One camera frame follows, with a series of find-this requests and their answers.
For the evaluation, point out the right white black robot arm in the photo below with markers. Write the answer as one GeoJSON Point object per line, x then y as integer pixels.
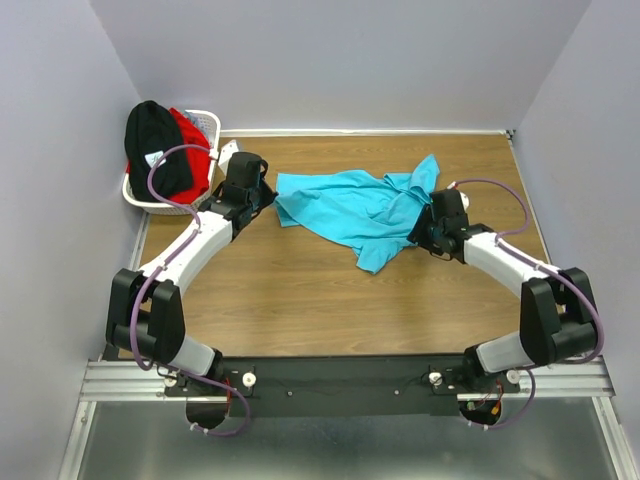
{"type": "Point", "coordinates": [558, 318]}

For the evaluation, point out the white plastic laundry basket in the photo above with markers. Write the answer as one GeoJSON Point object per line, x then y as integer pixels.
{"type": "Point", "coordinates": [202, 165]}

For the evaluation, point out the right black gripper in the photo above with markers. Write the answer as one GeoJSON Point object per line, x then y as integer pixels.
{"type": "Point", "coordinates": [421, 229]}

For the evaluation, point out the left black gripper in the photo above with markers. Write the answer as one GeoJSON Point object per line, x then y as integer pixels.
{"type": "Point", "coordinates": [265, 190]}

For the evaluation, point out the cyan t shirt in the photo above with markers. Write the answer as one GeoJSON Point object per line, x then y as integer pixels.
{"type": "Point", "coordinates": [372, 216]}

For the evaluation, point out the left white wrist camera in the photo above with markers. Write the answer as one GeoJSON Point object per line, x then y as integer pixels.
{"type": "Point", "coordinates": [227, 151]}

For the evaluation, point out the black t shirt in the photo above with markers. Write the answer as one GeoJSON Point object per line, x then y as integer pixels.
{"type": "Point", "coordinates": [151, 131]}

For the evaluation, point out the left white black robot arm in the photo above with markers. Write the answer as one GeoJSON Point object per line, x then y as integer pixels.
{"type": "Point", "coordinates": [145, 315]}

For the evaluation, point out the red t shirt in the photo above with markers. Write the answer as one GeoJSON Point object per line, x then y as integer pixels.
{"type": "Point", "coordinates": [166, 138]}

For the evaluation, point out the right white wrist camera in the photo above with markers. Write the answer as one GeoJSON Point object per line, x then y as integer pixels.
{"type": "Point", "coordinates": [464, 198]}

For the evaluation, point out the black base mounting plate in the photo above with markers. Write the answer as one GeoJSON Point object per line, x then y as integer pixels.
{"type": "Point", "coordinates": [340, 386]}

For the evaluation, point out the grey patterned garment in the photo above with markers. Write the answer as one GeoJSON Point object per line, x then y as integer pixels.
{"type": "Point", "coordinates": [192, 118]}

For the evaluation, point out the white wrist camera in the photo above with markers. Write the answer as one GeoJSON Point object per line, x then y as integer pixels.
{"type": "Point", "coordinates": [464, 198]}
{"type": "Point", "coordinates": [227, 151]}

